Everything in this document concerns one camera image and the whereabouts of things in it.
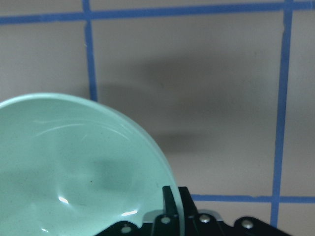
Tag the green bowl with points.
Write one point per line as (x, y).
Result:
(72, 167)

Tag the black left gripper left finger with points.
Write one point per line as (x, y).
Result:
(167, 223)

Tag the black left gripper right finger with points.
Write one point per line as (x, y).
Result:
(199, 222)

